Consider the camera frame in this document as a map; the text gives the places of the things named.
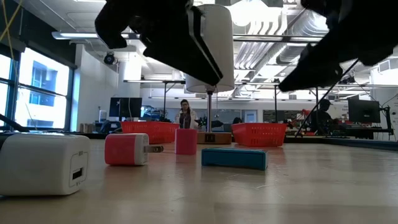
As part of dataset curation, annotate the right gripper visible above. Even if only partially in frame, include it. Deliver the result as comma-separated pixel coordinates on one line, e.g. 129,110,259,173
278,0,398,93

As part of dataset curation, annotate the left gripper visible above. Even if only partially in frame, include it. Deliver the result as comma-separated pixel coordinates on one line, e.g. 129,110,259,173
95,0,224,87

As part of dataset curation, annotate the pink adapter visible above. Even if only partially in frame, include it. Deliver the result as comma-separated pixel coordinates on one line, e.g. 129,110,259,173
174,128,198,156

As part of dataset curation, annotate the red and white adapter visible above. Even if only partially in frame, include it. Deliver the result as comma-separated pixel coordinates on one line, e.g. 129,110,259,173
104,133,164,166

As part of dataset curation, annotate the teal digital timer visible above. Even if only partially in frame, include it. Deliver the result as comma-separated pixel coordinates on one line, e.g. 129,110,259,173
201,147,269,171

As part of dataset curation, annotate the black computer monitor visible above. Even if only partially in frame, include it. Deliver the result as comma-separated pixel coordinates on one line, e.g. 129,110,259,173
108,97,143,119
347,98,382,124

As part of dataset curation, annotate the long ceiling light bar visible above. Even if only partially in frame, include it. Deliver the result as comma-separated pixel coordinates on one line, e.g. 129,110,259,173
52,30,324,44

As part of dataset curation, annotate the white shade table lamp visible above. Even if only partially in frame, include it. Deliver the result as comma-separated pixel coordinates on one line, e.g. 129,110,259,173
185,3,236,145

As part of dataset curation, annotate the red plastic basket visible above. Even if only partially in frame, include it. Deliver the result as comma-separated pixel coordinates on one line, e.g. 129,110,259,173
120,121,180,144
231,123,288,147

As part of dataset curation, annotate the black background desk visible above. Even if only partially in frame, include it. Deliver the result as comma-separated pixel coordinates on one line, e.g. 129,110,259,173
329,126,394,140

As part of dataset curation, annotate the large window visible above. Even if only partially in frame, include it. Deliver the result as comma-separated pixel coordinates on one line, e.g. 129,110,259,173
0,46,75,131

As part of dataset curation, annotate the silver ventilation duct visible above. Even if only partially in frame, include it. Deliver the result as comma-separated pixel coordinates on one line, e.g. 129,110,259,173
276,12,312,65

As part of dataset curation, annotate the black aluminium table frame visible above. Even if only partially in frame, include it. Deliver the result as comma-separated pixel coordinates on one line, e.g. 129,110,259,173
0,113,398,152

